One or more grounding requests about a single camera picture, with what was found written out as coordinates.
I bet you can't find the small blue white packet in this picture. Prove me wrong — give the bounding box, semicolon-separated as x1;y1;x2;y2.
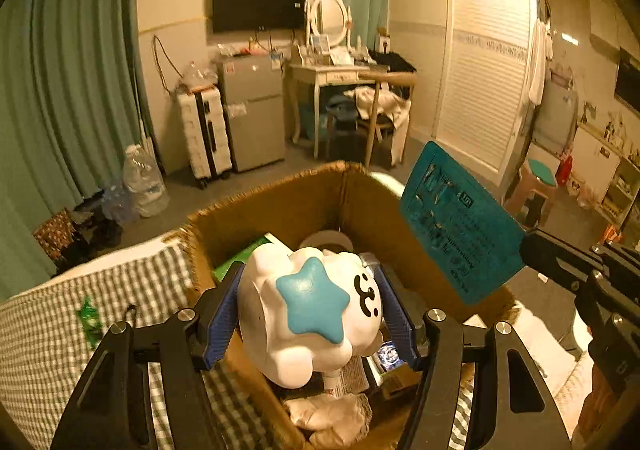
375;342;403;368

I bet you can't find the green and white box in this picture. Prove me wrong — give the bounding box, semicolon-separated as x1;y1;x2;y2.
210;236;273;283

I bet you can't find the blue bin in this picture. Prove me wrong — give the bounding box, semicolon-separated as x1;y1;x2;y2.
299;101;329;141

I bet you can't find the red bottle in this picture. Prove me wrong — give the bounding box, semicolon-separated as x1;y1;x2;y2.
555;155;574;187

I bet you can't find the black wall television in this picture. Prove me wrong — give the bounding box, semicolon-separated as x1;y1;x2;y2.
212;0;307;34

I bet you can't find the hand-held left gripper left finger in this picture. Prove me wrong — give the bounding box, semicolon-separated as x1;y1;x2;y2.
50;261;247;450

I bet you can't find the large clear water bottle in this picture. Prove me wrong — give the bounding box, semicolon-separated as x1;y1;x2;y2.
122;144;171;218

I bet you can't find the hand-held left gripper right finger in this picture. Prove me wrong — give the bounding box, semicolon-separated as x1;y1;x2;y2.
374;264;573;450

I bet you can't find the white louvred wardrobe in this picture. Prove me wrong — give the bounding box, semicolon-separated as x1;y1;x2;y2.
387;0;538;176

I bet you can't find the clear plastic bag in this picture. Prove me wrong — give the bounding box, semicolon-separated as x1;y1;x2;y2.
180;61;218;93

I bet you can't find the small grey fridge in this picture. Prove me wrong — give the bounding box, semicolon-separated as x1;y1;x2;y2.
216;52;287;173

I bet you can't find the white dressing table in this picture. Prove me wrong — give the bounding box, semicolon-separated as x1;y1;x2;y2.
289;62;373;158

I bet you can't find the white cloud toy blue star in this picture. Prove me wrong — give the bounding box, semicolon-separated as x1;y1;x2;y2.
237;245;385;388

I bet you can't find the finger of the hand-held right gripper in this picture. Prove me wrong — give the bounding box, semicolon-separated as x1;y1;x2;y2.
520;228;609;294

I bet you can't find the green crumpled wrapper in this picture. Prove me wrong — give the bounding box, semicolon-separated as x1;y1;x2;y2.
77;297;103;351

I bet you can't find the teal window curtain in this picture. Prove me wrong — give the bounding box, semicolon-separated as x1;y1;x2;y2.
30;0;153;211
0;0;61;303

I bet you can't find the white tape roll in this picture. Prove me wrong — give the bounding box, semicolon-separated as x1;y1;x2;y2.
299;229;355;255

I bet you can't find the white washing machine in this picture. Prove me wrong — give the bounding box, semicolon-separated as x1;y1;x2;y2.
532;77;580;156

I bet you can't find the brown stool with teal seat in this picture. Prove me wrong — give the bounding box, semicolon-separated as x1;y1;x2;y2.
505;159;558;231

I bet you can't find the brown cardboard box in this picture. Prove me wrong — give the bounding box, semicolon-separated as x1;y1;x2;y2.
180;161;521;450

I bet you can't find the grey wall cable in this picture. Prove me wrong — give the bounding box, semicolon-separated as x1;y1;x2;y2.
152;35;183;93

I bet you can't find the oval white-framed mirror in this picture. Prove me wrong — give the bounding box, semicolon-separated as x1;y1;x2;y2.
306;0;352;48

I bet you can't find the pile of dark shoes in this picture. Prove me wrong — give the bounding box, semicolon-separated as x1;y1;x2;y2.
55;200;123;271

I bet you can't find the white suitcase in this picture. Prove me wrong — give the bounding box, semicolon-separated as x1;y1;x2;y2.
176;84;236;188

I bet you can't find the teal packet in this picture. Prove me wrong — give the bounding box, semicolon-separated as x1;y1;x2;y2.
399;141;526;306

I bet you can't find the wooden chair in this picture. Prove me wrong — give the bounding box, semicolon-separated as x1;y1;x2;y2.
325;71;417;168

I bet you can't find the floral patterned bag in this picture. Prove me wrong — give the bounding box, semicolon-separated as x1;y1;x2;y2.
32;208;76;261

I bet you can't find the black bag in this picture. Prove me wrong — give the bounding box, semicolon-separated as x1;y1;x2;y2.
370;50;417;73

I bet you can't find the green checked blanket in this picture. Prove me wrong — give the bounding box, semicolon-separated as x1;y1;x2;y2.
0;244;476;450

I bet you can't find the pack of water bottles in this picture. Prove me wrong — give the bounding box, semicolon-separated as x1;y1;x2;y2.
102;185;141;226

